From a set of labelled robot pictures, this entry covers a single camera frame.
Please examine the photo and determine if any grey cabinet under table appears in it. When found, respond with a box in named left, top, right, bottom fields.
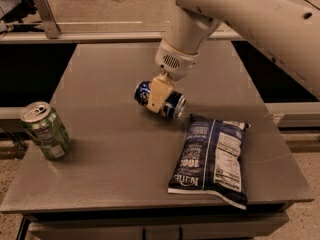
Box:
left=17, top=204, right=289, bottom=240

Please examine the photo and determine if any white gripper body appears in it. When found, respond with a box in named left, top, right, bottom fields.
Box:
left=155, top=39, right=198, bottom=81

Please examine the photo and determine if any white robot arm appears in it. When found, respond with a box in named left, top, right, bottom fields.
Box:
left=147, top=0, right=320, bottom=113

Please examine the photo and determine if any left metal rail bracket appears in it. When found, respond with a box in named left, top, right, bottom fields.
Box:
left=33, top=0, right=61, bottom=39

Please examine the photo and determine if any blue chip bag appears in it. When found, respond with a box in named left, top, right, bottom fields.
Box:
left=168, top=114, right=249, bottom=210

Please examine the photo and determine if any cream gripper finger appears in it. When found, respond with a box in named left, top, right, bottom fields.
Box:
left=147, top=73, right=173, bottom=113

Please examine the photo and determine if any blue pepsi can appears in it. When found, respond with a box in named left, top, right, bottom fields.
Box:
left=134, top=81, right=186, bottom=119

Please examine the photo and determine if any green soda can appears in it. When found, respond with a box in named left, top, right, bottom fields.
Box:
left=21, top=101, right=71, bottom=160

